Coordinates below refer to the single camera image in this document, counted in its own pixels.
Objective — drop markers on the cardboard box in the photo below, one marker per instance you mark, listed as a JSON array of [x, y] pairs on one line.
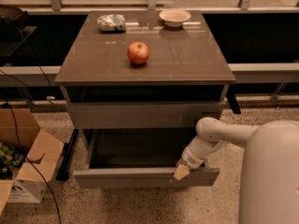
[[32, 152]]

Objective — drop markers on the grey drawer cabinet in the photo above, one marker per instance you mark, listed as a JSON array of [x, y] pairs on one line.
[[184, 65]]

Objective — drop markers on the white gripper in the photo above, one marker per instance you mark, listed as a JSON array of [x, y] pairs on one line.
[[192, 160]]

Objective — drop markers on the black device on shelf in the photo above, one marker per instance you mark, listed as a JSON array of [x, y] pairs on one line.
[[13, 16]]

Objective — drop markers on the black table leg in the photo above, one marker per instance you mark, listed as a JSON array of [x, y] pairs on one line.
[[63, 173]]

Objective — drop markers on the white bowl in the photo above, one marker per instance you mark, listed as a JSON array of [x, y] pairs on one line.
[[174, 17]]

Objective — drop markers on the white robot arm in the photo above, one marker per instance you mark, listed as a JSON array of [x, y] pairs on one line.
[[269, 182]]

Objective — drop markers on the grey drawer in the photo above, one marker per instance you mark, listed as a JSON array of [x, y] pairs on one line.
[[140, 158], [126, 116]]

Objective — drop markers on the green packages in box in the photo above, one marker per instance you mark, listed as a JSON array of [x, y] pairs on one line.
[[11, 160]]

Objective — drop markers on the grey top drawer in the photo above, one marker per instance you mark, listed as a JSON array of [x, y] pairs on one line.
[[126, 116]]

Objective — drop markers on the red apple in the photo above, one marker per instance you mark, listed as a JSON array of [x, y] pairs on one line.
[[138, 53]]

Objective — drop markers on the green white snack bag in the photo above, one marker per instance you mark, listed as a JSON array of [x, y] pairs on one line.
[[111, 23]]

